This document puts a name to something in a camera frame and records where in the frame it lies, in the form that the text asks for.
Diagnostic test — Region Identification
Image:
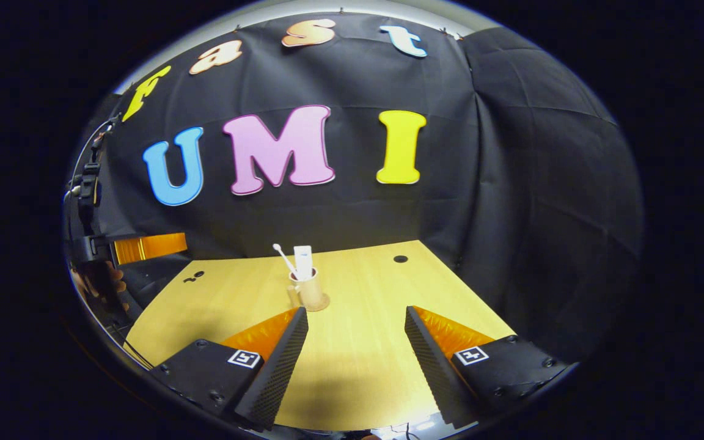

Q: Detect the wooden desktop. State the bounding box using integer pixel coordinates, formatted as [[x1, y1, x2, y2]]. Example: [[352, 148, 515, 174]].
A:
[[126, 240, 516, 431]]

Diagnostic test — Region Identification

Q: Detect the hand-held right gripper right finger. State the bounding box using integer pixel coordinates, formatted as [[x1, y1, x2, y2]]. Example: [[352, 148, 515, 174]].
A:
[[404, 304, 573, 428]]

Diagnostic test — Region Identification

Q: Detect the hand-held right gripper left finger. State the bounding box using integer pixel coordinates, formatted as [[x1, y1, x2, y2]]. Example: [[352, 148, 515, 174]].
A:
[[150, 306, 309, 430]]

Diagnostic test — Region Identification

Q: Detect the white toothbrush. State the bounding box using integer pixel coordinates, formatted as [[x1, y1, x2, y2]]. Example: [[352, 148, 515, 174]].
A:
[[273, 243, 301, 281]]

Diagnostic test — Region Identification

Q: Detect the beige cup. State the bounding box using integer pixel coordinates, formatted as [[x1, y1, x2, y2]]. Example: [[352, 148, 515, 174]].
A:
[[287, 267, 328, 311]]

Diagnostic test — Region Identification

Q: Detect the white toothpaste tube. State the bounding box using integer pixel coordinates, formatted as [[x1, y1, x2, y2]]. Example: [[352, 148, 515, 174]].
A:
[[293, 245, 314, 281]]

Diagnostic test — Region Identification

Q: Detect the round brown coaster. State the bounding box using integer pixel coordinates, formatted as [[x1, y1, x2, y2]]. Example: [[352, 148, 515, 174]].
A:
[[296, 293, 331, 313]]

